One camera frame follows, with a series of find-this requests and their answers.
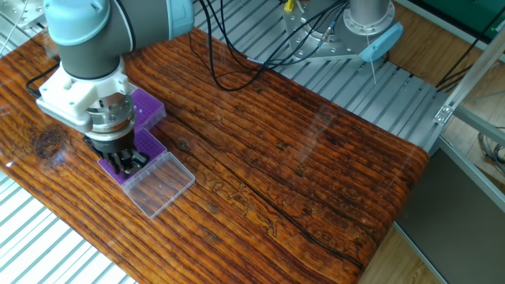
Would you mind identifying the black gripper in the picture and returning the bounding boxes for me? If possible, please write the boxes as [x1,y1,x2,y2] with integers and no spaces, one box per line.
[83,132,151,178]

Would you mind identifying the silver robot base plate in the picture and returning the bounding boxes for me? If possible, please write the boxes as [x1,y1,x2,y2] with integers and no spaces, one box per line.
[282,0,360,63]

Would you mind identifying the dark grey panel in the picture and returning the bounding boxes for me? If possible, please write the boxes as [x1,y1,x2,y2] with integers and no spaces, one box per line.
[394,136,505,284]

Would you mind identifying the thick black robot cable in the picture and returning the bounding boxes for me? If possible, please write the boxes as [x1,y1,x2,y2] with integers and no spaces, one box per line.
[187,0,348,80]
[196,0,352,92]

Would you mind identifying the aluminium frame post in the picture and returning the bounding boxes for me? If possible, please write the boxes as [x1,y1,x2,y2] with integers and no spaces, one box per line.
[432,25,505,126]

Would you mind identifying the perforated metal plate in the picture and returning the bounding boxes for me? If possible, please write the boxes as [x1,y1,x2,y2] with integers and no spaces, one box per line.
[0,0,47,31]

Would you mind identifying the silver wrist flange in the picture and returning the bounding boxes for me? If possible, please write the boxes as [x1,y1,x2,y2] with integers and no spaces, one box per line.
[84,93,137,142]

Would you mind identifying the metal connector blue rings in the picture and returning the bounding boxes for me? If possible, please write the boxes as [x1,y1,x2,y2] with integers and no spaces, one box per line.
[320,6,345,43]

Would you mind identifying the purple tip holder clear lid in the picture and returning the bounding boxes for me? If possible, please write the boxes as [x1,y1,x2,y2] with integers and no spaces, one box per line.
[129,83,167,134]
[97,128,196,220]

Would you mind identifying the white cable tie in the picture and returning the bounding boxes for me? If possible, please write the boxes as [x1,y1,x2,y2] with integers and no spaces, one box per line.
[365,35,378,86]

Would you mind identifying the grey cable bundle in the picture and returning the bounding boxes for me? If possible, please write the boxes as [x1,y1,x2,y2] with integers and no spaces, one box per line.
[476,125,505,177]

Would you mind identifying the black floor cable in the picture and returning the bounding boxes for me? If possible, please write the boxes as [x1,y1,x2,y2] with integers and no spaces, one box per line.
[436,0,505,92]

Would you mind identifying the aluminium frame rail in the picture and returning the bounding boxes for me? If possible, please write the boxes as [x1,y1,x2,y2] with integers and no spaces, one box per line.
[451,105,505,148]

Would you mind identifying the glossy wood grain sheet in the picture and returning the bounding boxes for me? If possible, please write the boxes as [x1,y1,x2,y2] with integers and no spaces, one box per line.
[0,3,430,284]

